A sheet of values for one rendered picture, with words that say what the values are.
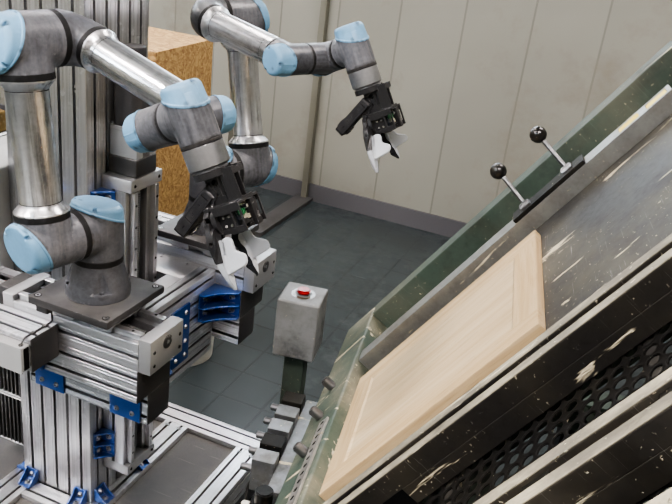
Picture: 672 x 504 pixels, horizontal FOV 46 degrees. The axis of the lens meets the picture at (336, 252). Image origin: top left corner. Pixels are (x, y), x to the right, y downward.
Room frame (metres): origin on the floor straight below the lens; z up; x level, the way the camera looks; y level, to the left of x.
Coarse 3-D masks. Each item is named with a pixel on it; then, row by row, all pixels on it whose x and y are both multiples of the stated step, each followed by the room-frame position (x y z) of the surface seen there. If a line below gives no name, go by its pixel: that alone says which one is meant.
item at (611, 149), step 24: (648, 120) 1.63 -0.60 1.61; (600, 144) 1.68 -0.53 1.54; (624, 144) 1.64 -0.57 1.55; (600, 168) 1.64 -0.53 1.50; (552, 192) 1.66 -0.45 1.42; (576, 192) 1.65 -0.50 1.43; (528, 216) 1.66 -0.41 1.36; (504, 240) 1.67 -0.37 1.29; (480, 264) 1.68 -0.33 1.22; (456, 288) 1.68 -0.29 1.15; (408, 312) 1.73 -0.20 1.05; (432, 312) 1.69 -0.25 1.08; (384, 336) 1.72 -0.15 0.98; (408, 336) 1.70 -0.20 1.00; (360, 360) 1.72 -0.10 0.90
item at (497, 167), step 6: (492, 168) 1.74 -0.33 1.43; (498, 168) 1.74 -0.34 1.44; (504, 168) 1.74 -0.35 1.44; (492, 174) 1.74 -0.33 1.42; (498, 174) 1.73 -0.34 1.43; (504, 174) 1.74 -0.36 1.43; (504, 180) 1.73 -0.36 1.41; (510, 186) 1.72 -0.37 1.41; (516, 192) 1.71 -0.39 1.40; (522, 198) 1.70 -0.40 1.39; (522, 204) 1.68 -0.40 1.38; (528, 204) 1.68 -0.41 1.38
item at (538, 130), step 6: (540, 126) 1.74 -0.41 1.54; (534, 132) 1.73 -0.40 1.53; (540, 132) 1.72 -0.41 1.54; (546, 132) 1.74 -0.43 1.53; (534, 138) 1.73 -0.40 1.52; (540, 138) 1.72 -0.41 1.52; (546, 144) 1.72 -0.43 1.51; (552, 150) 1.71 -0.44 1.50; (558, 156) 1.70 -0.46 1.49; (564, 162) 1.69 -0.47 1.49; (564, 168) 1.67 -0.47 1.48
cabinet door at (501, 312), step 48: (528, 240) 1.57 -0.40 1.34; (480, 288) 1.55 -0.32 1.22; (528, 288) 1.34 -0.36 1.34; (432, 336) 1.52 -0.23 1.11; (480, 336) 1.32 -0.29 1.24; (528, 336) 1.17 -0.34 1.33; (384, 384) 1.49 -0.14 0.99; (432, 384) 1.29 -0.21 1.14; (384, 432) 1.25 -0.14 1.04; (336, 480) 1.22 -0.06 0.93
